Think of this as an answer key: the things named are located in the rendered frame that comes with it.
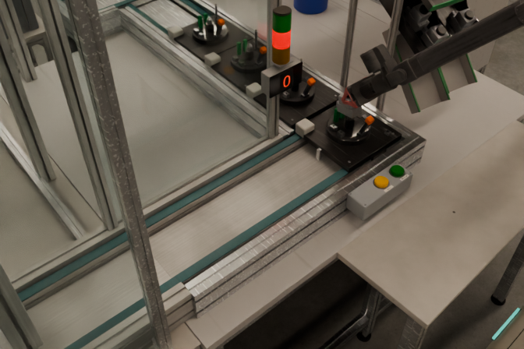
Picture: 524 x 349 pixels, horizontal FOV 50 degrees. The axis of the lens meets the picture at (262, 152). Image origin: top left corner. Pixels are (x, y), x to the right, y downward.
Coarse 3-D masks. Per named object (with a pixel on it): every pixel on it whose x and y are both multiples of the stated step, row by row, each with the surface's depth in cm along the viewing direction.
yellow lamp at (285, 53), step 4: (272, 48) 154; (276, 48) 152; (288, 48) 153; (272, 52) 155; (276, 52) 153; (280, 52) 153; (284, 52) 153; (288, 52) 154; (272, 56) 155; (276, 56) 154; (280, 56) 154; (284, 56) 154; (288, 56) 154; (272, 60) 156; (276, 60) 155; (280, 60) 154; (284, 60) 154; (288, 60) 155; (280, 64) 155; (284, 64) 155
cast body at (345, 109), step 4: (340, 96) 171; (348, 96) 169; (340, 100) 172; (348, 100) 169; (336, 104) 177; (340, 104) 173; (344, 104) 171; (340, 108) 174; (344, 108) 172; (348, 108) 171; (352, 108) 171; (356, 108) 171; (360, 108) 172; (340, 112) 174; (344, 112) 173; (348, 112) 171; (352, 112) 170; (356, 112) 171; (360, 112) 173; (348, 116) 172; (352, 116) 171
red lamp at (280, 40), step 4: (272, 32) 151; (276, 32) 149; (288, 32) 149; (272, 36) 151; (276, 36) 150; (280, 36) 149; (284, 36) 149; (288, 36) 150; (272, 40) 152; (276, 40) 150; (280, 40) 150; (284, 40) 150; (288, 40) 151; (272, 44) 153; (276, 44) 151; (280, 44) 151; (284, 44) 151; (288, 44) 152; (280, 48) 152; (284, 48) 152
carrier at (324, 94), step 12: (300, 60) 191; (300, 84) 194; (324, 84) 197; (288, 96) 188; (300, 96) 189; (312, 96) 190; (324, 96) 193; (336, 96) 192; (288, 108) 188; (300, 108) 188; (312, 108) 188; (324, 108) 189; (288, 120) 183; (300, 120) 183
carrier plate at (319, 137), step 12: (312, 120) 183; (324, 120) 183; (312, 132) 179; (324, 132) 179; (372, 132) 179; (396, 132) 179; (312, 144) 177; (324, 144) 175; (336, 144) 175; (360, 144) 175; (372, 144) 175; (384, 144) 175; (336, 156) 171; (348, 156) 171; (360, 156) 171; (348, 168) 168
